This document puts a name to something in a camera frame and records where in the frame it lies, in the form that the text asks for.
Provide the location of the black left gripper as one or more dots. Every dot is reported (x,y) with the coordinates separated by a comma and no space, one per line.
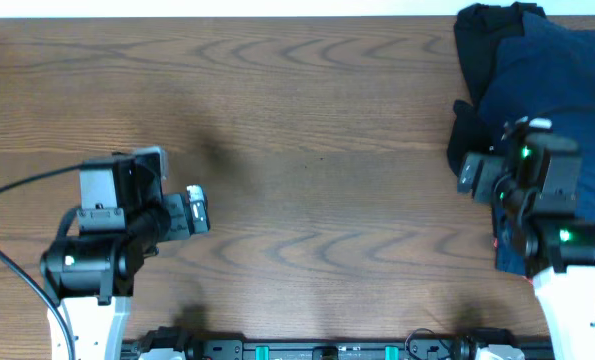
(179,207)

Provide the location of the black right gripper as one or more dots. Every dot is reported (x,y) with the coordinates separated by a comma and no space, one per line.
(491,166)

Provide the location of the navy blue shorts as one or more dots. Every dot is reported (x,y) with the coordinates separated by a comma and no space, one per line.
(549,71)

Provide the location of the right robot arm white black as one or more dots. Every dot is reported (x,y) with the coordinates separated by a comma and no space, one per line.
(534,189)

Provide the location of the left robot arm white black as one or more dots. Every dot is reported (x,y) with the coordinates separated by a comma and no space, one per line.
(91,276)

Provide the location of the black shirt with lettering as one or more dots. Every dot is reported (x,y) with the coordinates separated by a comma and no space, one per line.
(478,31)

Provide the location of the black mounting rail with clamps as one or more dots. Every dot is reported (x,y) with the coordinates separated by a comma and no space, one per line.
(422,344)

